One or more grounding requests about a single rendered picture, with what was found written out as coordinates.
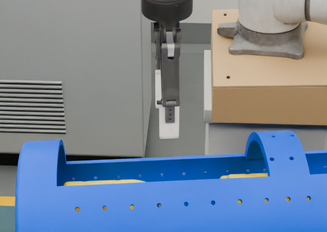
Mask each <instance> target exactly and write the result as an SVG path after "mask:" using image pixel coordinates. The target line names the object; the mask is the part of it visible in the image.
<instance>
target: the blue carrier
mask: <svg viewBox="0 0 327 232"><path fill-rule="evenodd" d="M324 166H325V167H324ZM264 169H265V170H264ZM247 170H248V171H247ZM227 171H228V172H227ZM205 172H206V173H205ZM183 173H184V174H183ZM251 173H268V177H250V178H220V177H221V176H227V175H230V174H251ZM161 174H162V175H161ZM139 175H140V176H139ZM117 176H118V177H117ZM95 177H96V178H95ZM122 179H136V180H141V181H145V182H135V183H114V184H93V185H71V186H63V185H64V183H65V182H67V181H94V180H122ZM307 197H309V200H307ZM286 198H289V201H287V200H286ZM264 199H267V200H268V202H265V201H264ZM238 200H240V201H241V204H239V203H238ZM158 204H160V205H161V207H160V208H158V207H157V205H158ZM131 205H132V206H134V208H133V209H131V208H130V206H131ZM103 207H106V208H107V209H106V210H105V211H104V210H103ZM76 208H79V211H78V212H76V211H75V209H76ZM15 232H327V150H314V151H304V150H303V147H302V145H301V142H300V140H299V138H298V137H297V135H296V134H295V133H294V132H293V131H291V130H280V131H257V132H252V133H251V134H250V135H249V137H248V140H247V144H246V149H245V154H226V155H203V156H181V157H159V158H137V159H115V160H92V161H66V154H65V148H64V144H63V141H62V140H48V141H28V142H26V143H25V144H24V145H23V146H22V148H21V151H20V154H19V159H18V167H17V178H16V195H15Z"/></svg>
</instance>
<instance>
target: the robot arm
mask: <svg viewBox="0 0 327 232"><path fill-rule="evenodd" d="M141 8H142V14H143V15H144V16H145V17H146V18H147V19H149V20H151V21H154V22H153V32H154V39H155V44H156V55H155V59H156V61H157V63H156V68H157V69H159V70H155V103H156V108H159V136H160V139H176V138H179V106H180V75H179V57H180V48H181V46H180V40H181V38H182V33H181V28H180V22H179V21H182V20H185V19H187V18H188V17H190V16H191V14H192V12H193V0H141ZM238 13H239V18H238V19H237V20H236V22H227V23H219V24H218V28H217V34H218V35H222V36H227V37H231V38H234V40H233V42H232V44H231V45H230V46H229V54H232V55H241V54H248V55H261V56H275V57H286V58H291V59H296V60H298V59H302V58H303V57H304V50H303V48H302V46H303V39H304V32H305V30H306V29H307V28H308V22H307V21H310V22H316V23H320V24H323V25H327V0H238Z"/></svg>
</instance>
